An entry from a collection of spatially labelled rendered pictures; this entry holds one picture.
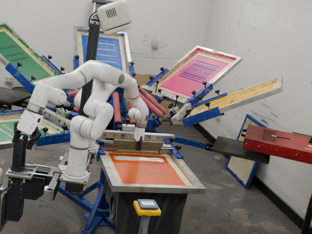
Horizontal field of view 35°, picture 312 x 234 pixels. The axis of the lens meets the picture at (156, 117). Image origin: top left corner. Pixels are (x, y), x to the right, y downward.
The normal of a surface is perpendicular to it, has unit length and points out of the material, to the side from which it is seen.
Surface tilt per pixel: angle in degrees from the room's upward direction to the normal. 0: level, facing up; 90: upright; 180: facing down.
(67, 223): 0
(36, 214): 0
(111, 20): 90
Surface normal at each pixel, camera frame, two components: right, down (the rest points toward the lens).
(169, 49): 0.26, 0.30
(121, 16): 0.00, 0.27
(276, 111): -0.95, -0.07
